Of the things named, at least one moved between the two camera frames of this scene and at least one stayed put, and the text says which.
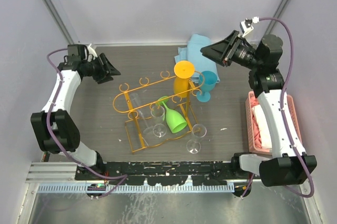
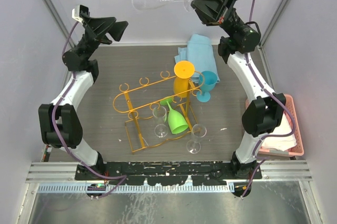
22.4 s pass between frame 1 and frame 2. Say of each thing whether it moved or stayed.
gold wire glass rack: stayed
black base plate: stayed
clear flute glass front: stayed
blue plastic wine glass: stayed
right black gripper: moved
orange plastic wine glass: stayed
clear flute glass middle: stayed
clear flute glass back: moved
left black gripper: moved
